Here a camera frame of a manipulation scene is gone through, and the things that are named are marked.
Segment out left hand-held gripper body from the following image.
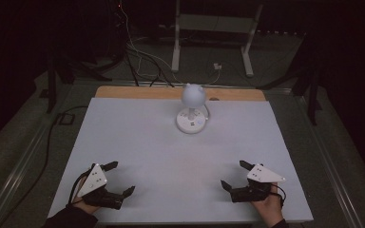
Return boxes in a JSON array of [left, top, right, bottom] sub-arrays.
[[76, 162, 125, 211]]

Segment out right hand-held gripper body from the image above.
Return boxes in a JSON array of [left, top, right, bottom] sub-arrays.
[[230, 162, 287, 204]]

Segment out person's left hand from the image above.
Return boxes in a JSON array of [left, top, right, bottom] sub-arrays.
[[71, 177, 101, 216]]

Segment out person's right hand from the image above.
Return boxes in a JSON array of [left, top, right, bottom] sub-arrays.
[[250, 181, 285, 228]]

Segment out white table cover sheet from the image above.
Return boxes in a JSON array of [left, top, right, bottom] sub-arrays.
[[47, 96, 315, 224]]

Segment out white round-headed desk lamp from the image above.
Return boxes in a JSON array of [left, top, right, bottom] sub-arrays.
[[175, 83, 210, 135]]

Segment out wooden table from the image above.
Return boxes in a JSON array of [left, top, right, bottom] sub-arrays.
[[94, 85, 267, 103]]

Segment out black tripod stand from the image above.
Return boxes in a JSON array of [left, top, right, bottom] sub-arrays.
[[256, 44, 323, 126], [45, 51, 125, 114]]

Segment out white metal stand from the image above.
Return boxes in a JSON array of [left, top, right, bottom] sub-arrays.
[[170, 0, 264, 78]]

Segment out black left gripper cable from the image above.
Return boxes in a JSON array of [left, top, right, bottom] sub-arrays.
[[67, 163, 97, 205]]

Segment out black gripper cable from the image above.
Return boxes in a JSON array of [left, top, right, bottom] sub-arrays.
[[268, 183, 287, 208], [67, 163, 97, 205]]

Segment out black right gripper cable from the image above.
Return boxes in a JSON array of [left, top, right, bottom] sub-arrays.
[[268, 183, 287, 208]]

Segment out long black floor cable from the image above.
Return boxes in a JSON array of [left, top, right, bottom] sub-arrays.
[[0, 104, 89, 228]]

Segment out black square floor frame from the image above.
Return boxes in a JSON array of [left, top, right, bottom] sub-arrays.
[[57, 112, 76, 126]]

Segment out metal floor rail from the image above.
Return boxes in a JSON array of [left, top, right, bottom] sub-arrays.
[[0, 118, 63, 228], [296, 94, 364, 228]]

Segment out black floor cable bundle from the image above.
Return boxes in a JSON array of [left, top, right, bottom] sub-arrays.
[[124, 42, 176, 88]]

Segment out long white floor cable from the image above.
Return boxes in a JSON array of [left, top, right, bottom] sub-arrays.
[[117, 0, 221, 86]]

